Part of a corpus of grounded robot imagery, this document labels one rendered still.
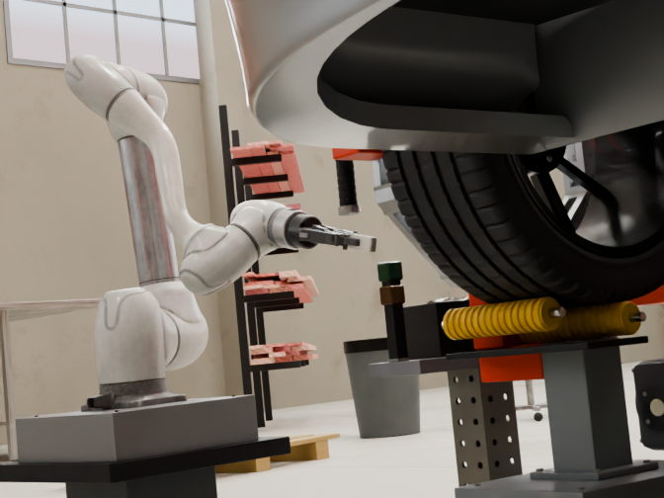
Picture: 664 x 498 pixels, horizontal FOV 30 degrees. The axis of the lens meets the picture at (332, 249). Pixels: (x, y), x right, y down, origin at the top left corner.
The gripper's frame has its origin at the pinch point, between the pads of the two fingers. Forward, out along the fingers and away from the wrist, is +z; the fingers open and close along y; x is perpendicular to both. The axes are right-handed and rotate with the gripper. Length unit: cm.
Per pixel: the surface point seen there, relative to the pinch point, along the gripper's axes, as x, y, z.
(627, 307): 2, 1, 66
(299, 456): 135, 200, -238
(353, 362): 112, 293, -306
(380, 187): -14.0, -23.2, 27.7
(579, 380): 16, -3, 60
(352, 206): -8.6, -12.2, 8.9
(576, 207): -11.9, 23.2, 36.0
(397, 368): 25.3, 5.1, 8.5
